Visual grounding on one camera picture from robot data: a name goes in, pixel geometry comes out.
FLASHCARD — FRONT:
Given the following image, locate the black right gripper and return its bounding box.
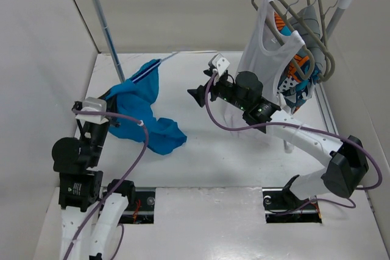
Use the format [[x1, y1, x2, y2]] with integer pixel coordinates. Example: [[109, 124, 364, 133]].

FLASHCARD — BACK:
[[187, 69, 249, 112]]

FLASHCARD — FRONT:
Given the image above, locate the light blue wire hanger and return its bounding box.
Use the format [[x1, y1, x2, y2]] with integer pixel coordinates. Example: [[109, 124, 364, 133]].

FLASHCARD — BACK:
[[130, 52, 179, 84]]

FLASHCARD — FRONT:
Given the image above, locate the blue t shirt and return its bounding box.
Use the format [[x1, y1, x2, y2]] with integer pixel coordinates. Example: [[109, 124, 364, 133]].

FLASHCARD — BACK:
[[101, 59, 187, 155]]

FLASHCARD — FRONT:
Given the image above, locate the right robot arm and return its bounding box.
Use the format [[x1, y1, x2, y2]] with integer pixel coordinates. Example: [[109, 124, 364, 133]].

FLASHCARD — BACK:
[[195, 68, 371, 214]]

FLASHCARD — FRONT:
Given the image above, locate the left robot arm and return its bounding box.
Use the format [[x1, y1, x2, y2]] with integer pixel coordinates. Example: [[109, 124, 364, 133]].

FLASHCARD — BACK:
[[51, 86, 186, 259]]

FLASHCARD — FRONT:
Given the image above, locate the grey velvet hanger front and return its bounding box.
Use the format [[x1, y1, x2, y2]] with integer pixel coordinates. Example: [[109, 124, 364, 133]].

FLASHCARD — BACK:
[[250, 0, 316, 80]]

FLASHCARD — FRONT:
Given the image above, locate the grey velvet hanger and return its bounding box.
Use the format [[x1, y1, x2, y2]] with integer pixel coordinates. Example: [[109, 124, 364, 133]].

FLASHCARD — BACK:
[[250, 0, 316, 80], [307, 0, 339, 47], [278, 0, 335, 82]]

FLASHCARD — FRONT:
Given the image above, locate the grey velvet hanger middle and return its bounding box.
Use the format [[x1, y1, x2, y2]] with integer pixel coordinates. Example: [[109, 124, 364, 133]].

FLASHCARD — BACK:
[[278, 0, 335, 82]]

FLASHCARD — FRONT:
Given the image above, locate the grey velvet hanger rear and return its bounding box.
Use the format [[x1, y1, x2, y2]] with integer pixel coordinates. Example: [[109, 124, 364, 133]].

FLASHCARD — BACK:
[[307, 0, 339, 47]]

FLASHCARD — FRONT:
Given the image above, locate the white mesh tank top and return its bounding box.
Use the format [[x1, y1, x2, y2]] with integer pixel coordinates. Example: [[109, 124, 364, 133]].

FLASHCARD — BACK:
[[237, 0, 304, 104]]

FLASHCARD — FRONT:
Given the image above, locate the orange blue patterned garment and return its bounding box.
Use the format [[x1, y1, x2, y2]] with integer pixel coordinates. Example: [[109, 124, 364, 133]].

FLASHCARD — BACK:
[[274, 12, 320, 114]]

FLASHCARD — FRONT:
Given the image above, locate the grey garment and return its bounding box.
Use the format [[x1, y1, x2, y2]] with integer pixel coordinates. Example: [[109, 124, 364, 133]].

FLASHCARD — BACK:
[[288, 6, 325, 71]]

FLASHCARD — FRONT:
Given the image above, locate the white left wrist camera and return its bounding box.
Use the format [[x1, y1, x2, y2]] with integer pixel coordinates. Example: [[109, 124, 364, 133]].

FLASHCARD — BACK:
[[76, 97, 108, 125]]

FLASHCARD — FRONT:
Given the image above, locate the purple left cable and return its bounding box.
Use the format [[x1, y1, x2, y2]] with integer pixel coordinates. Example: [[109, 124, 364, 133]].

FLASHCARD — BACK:
[[60, 108, 150, 260]]

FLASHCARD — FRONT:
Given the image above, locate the purple cable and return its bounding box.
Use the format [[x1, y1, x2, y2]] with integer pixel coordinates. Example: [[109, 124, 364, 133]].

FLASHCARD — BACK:
[[60, 108, 150, 260], [204, 72, 383, 212]]

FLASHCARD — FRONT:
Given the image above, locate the aluminium rail right side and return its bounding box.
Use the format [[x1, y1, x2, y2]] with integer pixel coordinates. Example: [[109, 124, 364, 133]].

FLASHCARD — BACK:
[[314, 84, 339, 135]]

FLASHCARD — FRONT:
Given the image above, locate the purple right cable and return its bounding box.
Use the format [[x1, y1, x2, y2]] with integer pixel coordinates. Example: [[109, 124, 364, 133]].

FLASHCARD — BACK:
[[204, 72, 383, 212]]

